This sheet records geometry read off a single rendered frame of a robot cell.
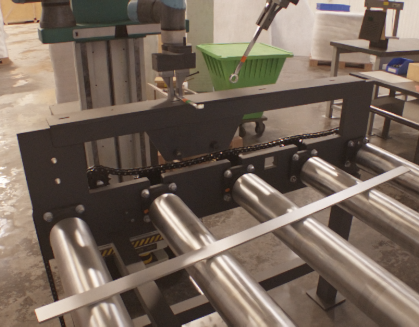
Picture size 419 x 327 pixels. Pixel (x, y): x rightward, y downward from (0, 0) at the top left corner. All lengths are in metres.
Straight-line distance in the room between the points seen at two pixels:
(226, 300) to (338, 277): 0.29
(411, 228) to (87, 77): 1.53
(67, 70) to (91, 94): 2.64
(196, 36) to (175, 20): 3.73
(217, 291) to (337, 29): 7.28
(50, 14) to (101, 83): 0.48
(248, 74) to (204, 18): 1.31
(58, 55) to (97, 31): 2.89
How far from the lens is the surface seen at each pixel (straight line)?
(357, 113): 1.71
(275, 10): 1.17
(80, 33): 1.76
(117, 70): 2.08
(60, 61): 4.66
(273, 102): 1.37
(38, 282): 2.44
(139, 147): 2.19
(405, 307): 0.94
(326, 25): 7.95
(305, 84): 1.49
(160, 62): 1.24
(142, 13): 1.28
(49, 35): 1.75
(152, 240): 2.09
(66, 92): 4.71
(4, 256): 2.71
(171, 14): 1.22
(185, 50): 1.19
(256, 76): 3.90
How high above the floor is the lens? 1.51
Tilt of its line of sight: 26 degrees down
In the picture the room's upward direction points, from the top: 1 degrees clockwise
